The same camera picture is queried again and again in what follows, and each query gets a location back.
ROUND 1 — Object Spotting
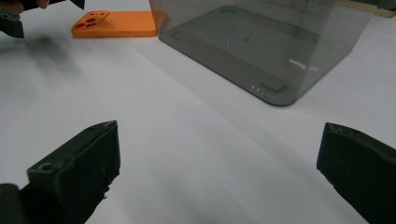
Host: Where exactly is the smoky transparent plastic box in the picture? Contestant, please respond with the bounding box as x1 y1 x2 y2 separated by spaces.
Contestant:
148 0 375 106

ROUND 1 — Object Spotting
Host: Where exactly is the tan wooden strip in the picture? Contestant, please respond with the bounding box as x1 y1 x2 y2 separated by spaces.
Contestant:
337 0 396 19

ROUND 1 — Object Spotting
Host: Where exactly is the orange phone case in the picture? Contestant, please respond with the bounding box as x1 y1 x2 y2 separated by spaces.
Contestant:
70 9 158 39

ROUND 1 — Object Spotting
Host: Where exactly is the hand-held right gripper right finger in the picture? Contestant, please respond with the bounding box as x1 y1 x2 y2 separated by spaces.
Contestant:
317 121 396 224

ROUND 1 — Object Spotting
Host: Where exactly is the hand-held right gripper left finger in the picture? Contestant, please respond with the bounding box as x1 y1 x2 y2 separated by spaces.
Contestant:
18 120 121 224

